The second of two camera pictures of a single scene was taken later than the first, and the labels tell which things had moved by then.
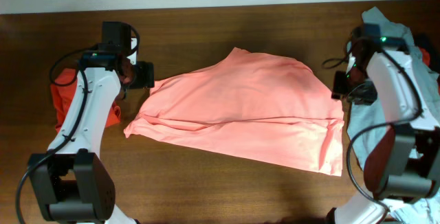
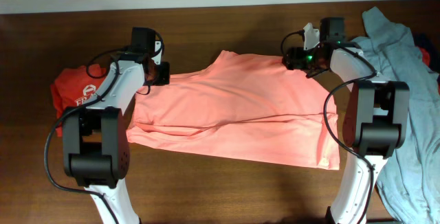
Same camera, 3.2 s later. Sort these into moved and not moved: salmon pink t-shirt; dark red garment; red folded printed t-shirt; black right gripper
Moved: black right gripper
Not moved: dark red garment; salmon pink t-shirt; red folded printed t-shirt
